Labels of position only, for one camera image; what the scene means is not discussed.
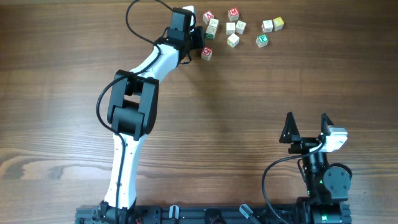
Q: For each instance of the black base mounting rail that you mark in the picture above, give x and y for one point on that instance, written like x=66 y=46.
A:
x=243 y=214

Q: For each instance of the red letter Q block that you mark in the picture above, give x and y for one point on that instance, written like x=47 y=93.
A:
x=206 y=53

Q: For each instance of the wooden block green N side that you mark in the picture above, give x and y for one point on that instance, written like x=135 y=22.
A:
x=230 y=28

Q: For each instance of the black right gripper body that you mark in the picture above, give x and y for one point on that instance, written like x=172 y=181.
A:
x=303 y=146

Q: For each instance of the plain wooden picture block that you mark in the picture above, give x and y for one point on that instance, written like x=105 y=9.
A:
x=213 y=23

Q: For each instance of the red letter M block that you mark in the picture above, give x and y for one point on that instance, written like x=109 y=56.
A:
x=233 y=14

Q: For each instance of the red letter A block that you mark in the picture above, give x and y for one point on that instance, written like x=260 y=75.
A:
x=207 y=16

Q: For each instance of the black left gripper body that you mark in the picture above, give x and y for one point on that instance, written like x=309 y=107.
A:
x=197 y=38

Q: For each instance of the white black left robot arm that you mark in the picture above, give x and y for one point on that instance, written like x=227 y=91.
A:
x=132 y=110

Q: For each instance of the green letter F block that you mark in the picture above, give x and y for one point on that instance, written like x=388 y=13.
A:
x=262 y=40

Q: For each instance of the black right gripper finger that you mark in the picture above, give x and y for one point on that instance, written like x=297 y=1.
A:
x=290 y=132
x=326 y=125

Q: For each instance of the wooden block yellow side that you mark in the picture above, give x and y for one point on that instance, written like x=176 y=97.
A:
x=233 y=40

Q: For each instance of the wooden block red blue side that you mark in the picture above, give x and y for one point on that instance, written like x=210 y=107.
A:
x=267 y=26

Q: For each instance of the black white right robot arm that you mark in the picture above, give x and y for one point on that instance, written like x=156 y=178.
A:
x=327 y=184

